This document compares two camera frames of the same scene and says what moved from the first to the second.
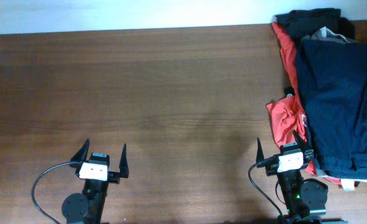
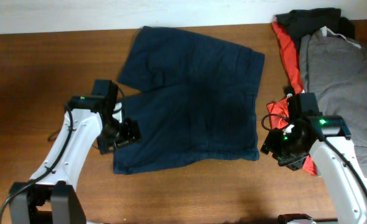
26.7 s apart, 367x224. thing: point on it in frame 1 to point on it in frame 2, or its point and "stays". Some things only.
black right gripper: [306, 150] to [270, 143]
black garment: [300, 23] stays
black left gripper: [114, 177] to [132, 132]
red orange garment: [286, 113] stays
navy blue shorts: [341, 83] to [199, 101]
